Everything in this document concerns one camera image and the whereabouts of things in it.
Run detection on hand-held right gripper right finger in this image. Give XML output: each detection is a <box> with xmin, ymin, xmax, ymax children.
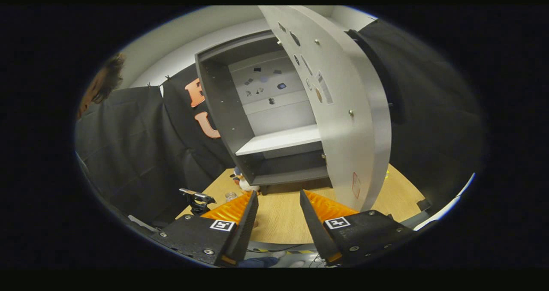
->
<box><xmin>299</xmin><ymin>189</ymin><xmax>416</xmax><ymax>266</ymax></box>

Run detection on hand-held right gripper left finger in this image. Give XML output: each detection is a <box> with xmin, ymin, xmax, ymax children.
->
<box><xmin>150</xmin><ymin>190</ymin><xmax>260</xmax><ymax>267</ymax></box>

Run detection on grey cabinet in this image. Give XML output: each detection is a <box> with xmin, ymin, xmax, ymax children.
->
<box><xmin>195</xmin><ymin>30</ymin><xmax>333</xmax><ymax>195</ymax></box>

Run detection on white cabinet door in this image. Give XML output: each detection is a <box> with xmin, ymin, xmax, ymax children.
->
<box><xmin>259</xmin><ymin>5</ymin><xmax>392</xmax><ymax>212</ymax></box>

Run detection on black cabinet door handle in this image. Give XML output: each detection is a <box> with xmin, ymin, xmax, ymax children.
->
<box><xmin>345</xmin><ymin>29</ymin><xmax>406</xmax><ymax>124</ymax></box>

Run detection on blue cloth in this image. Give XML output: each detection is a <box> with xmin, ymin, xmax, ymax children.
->
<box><xmin>238</xmin><ymin>257</ymin><xmax>279</xmax><ymax>268</ymax></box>

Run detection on small duck figurine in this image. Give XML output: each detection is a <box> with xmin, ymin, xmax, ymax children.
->
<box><xmin>233</xmin><ymin>167</ymin><xmax>261</xmax><ymax>194</ymax></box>

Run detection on black backdrop cloth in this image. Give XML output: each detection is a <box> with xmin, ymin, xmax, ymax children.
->
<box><xmin>75</xmin><ymin>19</ymin><xmax>485</xmax><ymax>229</ymax></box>

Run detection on person's head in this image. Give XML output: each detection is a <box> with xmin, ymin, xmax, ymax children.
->
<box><xmin>77</xmin><ymin>53</ymin><xmax>126</xmax><ymax>119</ymax></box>

